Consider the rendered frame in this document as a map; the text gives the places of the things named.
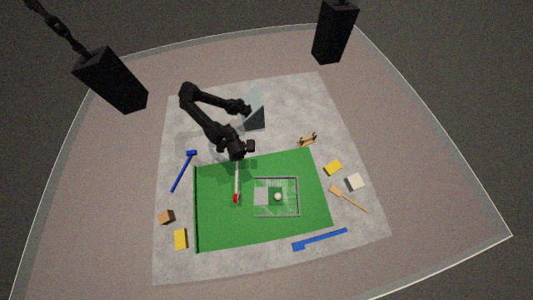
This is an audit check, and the tan cube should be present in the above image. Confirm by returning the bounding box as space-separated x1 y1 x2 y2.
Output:
158 210 176 225

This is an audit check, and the yellow block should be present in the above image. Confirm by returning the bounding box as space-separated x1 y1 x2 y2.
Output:
174 227 189 250
323 159 342 177

